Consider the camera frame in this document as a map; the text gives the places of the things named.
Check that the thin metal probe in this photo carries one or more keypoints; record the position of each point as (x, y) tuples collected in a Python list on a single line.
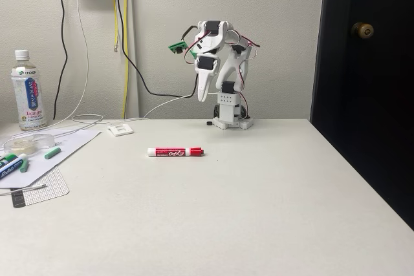
[(35, 187)]

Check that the blue Expo marker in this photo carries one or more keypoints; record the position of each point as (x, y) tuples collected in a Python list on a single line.
[(9, 169)]

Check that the dark door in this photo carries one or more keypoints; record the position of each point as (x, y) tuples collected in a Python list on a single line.
[(372, 95)]

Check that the grid pattern card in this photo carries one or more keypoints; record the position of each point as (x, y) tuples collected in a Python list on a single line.
[(48, 188)]

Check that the green Expo marker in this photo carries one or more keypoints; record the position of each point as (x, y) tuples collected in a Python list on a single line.
[(9, 158)]

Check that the brass door knob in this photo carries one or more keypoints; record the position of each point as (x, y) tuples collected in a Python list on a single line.
[(362, 30)]

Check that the clear petri dish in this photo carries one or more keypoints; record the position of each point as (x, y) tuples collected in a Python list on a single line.
[(42, 140)]

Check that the white printed plastic part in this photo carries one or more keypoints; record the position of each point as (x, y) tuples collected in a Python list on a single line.
[(120, 129)]

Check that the green mounted camera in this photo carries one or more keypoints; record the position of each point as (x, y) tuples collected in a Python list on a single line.
[(178, 47)]

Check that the red Expo marker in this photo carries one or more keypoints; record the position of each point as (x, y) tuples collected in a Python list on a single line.
[(171, 152)]

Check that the white paper sheet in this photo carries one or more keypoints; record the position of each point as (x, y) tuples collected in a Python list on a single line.
[(74, 142)]

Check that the jasmine tea bottle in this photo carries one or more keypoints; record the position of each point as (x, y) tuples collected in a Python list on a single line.
[(29, 95)]

